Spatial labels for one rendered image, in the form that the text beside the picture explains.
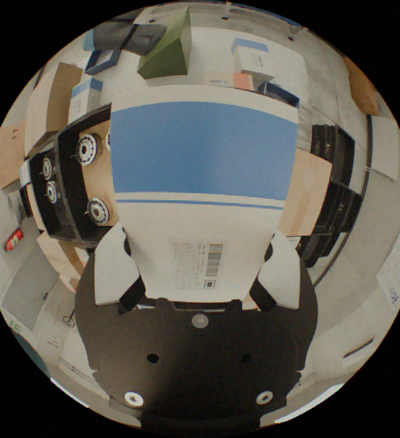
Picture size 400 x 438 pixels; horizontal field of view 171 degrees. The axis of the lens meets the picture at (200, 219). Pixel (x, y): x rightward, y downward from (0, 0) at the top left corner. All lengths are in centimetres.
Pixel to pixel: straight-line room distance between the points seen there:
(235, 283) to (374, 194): 292
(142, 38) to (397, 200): 301
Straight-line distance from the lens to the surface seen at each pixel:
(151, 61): 51
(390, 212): 287
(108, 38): 51
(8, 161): 310
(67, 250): 88
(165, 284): 15
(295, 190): 47
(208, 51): 68
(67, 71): 89
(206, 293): 16
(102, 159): 49
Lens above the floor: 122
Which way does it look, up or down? 61 degrees down
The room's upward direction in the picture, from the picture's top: 180 degrees clockwise
